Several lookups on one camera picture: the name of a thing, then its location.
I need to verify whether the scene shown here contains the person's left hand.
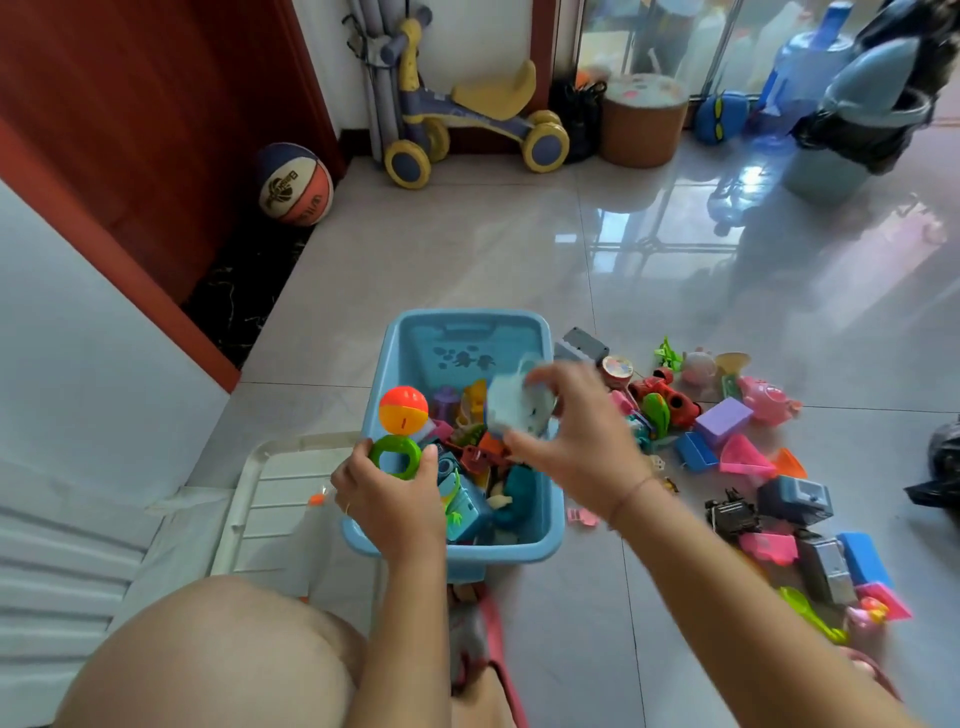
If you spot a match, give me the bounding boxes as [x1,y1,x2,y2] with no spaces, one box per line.
[330,442,449,564]

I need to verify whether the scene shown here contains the person's right hand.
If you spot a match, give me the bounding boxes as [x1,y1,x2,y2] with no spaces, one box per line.
[503,361,665,526]

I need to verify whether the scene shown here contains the green ring lizard toy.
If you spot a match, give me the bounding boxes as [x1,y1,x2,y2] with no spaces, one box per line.
[367,434,466,526]

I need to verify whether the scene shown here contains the green oval toy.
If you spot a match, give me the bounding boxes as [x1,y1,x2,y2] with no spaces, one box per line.
[639,391,671,440]

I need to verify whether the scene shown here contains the teal toy cube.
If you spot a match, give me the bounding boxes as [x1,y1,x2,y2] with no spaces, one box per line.
[438,472,493,545]

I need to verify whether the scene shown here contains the teal toy creature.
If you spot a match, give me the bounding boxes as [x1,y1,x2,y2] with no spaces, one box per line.
[498,464,541,526]

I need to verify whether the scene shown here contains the red toy camera robot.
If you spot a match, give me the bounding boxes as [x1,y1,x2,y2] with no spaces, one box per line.
[626,367,703,431]

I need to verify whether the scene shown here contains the grey toothed toy block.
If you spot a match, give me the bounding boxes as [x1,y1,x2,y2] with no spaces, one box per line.
[554,326,610,367]

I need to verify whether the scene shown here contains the red toy plane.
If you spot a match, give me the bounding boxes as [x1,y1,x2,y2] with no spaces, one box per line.
[457,438,511,474]

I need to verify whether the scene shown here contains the white plastic lid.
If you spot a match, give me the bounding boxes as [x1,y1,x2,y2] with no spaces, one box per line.
[209,432,376,601]

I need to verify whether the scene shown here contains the yellow duck toy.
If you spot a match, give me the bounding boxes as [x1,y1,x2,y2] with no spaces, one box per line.
[458,378,490,425]

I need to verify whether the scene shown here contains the purple foam block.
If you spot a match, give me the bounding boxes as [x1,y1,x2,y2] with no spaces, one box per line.
[693,396,755,450]

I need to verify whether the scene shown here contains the round pink pig toy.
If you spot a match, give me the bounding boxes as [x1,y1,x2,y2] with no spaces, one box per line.
[680,347,718,388]

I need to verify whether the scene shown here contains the black toy vehicle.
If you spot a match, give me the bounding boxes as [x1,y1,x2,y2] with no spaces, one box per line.
[704,487,761,543]

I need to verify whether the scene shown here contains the blue plastic storage bin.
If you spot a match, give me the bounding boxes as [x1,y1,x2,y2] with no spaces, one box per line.
[341,308,566,585]

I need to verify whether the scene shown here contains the pink pig toy pot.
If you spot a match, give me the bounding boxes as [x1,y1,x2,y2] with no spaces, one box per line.
[736,374,804,427]

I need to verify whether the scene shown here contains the blue-grey toy appliance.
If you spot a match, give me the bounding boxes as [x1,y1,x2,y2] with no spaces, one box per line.
[755,474,835,526]

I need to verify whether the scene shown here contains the grey toy refrigerator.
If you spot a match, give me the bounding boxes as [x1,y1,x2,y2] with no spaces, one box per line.
[794,530,859,607]

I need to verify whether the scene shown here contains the lime green toy scoop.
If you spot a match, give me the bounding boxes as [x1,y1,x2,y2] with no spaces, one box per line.
[777,584,851,646]

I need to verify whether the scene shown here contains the blue toy block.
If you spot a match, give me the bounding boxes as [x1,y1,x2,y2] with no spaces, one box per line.
[836,531,894,590]

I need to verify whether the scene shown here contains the small pink yellow toy figure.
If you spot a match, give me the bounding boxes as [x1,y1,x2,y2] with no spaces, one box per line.
[845,597,890,631]

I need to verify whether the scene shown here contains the person's left forearm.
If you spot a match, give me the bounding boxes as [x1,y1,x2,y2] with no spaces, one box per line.
[344,543,455,728]

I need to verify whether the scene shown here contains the person's right forearm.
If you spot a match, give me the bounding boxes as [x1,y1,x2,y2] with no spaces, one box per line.
[611,479,924,728]

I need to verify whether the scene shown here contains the pink left slipper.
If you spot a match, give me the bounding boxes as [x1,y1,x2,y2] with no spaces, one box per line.
[448,583,530,728]

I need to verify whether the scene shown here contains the pink slipper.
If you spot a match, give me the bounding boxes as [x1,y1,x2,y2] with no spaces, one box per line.
[836,644,901,703]
[448,583,530,728]

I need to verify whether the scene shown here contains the brown round stool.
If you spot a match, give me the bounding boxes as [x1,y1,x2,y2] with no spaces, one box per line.
[598,72,691,170]

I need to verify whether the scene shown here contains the black shopping bag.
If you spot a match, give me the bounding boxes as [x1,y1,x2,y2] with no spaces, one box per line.
[547,74,609,165]

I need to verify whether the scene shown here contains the striped basketball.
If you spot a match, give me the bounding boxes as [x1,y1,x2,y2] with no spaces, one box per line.
[254,141,335,228]

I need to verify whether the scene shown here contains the black plastic bag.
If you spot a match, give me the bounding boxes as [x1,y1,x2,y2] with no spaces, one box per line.
[903,416,960,511]

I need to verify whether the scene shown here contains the blue round ball with goggles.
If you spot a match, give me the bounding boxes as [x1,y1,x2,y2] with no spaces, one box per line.
[691,89,751,148]

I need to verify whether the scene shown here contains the pink right slipper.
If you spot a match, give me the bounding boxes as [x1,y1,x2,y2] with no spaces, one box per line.
[836,644,901,703]

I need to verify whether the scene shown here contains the grey-blue trash bin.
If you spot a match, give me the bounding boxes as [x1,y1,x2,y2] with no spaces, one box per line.
[779,37,935,210]

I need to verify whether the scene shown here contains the yellow blue ride-on bike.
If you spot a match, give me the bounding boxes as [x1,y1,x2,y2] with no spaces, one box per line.
[382,18,571,190]

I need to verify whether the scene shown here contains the glass sliding door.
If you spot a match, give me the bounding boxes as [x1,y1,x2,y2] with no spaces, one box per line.
[528,0,894,103]

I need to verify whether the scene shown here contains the blue water jug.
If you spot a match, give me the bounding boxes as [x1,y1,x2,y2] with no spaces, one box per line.
[753,0,856,144]

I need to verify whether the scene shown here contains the grey padded poles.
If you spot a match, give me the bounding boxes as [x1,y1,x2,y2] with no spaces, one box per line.
[341,0,435,166]

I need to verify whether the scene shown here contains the thin wrist bracelet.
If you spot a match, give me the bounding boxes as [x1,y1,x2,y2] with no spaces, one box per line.
[605,474,661,526]

